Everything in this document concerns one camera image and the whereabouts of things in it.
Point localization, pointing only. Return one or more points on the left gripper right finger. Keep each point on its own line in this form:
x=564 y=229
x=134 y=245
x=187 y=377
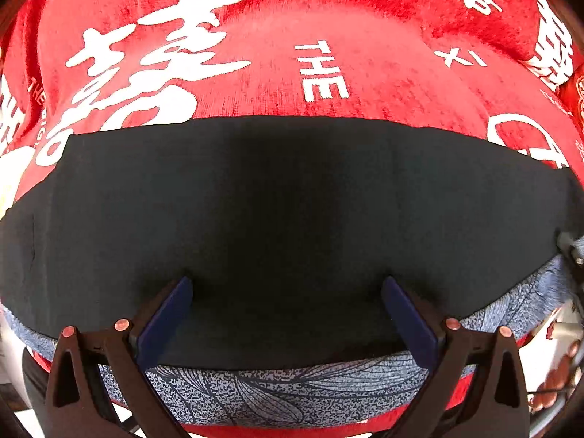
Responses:
x=475 y=385

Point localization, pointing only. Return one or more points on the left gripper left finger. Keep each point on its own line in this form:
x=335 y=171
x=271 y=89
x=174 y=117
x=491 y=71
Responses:
x=77 y=402

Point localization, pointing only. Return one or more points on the black pants with patterned lining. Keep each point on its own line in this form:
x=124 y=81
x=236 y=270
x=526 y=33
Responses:
x=287 y=228

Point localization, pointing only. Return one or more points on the person's right hand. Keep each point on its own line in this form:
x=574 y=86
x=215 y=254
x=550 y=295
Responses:
x=561 y=378

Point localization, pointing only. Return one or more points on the red blanket with white characters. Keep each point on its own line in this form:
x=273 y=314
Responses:
x=505 y=71

